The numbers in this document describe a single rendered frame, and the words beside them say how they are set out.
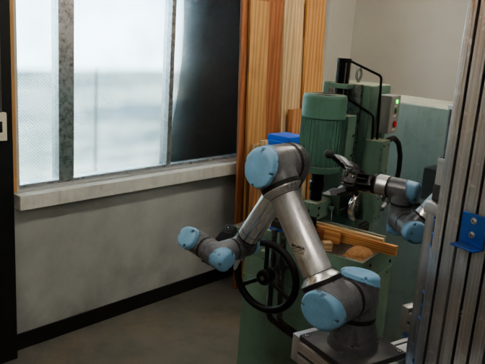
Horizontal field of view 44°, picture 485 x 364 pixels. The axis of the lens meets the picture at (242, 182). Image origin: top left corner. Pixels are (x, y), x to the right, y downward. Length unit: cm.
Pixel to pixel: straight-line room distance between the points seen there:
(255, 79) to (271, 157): 231
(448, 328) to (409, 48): 329
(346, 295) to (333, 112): 90
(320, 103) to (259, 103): 166
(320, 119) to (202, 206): 179
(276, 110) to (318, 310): 267
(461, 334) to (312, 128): 101
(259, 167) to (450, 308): 64
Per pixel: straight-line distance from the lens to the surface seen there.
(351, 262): 227
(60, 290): 346
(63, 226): 334
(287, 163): 166
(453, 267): 170
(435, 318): 178
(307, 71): 435
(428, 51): 472
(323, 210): 249
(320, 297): 160
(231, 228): 212
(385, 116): 260
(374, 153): 252
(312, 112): 233
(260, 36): 394
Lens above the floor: 167
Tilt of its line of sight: 14 degrees down
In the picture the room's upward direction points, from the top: 4 degrees clockwise
